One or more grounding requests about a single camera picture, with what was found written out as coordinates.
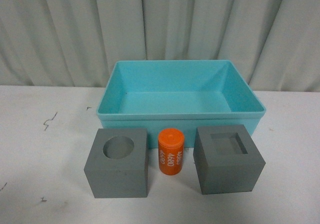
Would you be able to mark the white curtain backdrop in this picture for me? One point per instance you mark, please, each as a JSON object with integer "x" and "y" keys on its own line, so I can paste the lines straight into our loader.
{"x": 275, "y": 44}

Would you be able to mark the gray cube with round hole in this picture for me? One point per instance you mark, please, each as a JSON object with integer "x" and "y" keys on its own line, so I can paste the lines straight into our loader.
{"x": 117, "y": 165}

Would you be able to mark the gray cube with square hole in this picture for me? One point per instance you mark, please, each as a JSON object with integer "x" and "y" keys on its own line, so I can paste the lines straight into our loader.
{"x": 226, "y": 159}

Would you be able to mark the orange cylinder part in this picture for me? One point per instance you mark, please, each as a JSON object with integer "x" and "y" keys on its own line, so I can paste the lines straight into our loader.
{"x": 170, "y": 151}

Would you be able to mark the light blue plastic box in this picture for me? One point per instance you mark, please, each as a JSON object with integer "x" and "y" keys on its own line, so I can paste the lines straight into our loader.
{"x": 181, "y": 94}

